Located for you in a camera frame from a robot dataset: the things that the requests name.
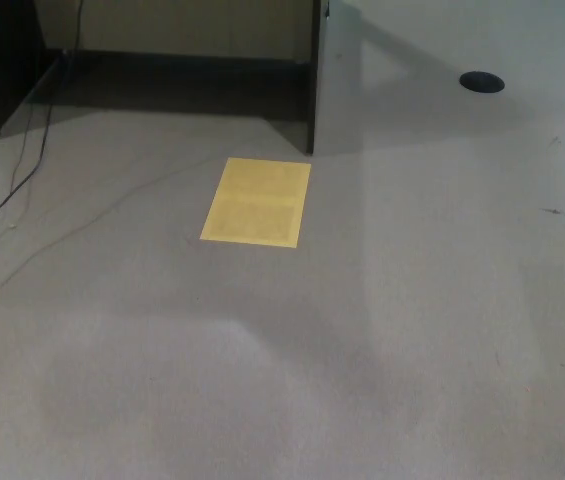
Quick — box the yellow paper envelope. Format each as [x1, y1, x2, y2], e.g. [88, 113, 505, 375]
[199, 156, 312, 248]

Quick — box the black round floor cap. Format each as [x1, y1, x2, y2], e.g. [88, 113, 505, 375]
[458, 71, 506, 93]

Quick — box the thin grey cable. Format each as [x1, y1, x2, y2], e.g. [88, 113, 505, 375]
[0, 157, 228, 309]

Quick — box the thick black cable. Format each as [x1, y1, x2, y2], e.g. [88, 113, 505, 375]
[0, 0, 86, 244]

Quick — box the thin dark cable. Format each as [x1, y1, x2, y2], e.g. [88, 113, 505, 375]
[9, 102, 38, 225]

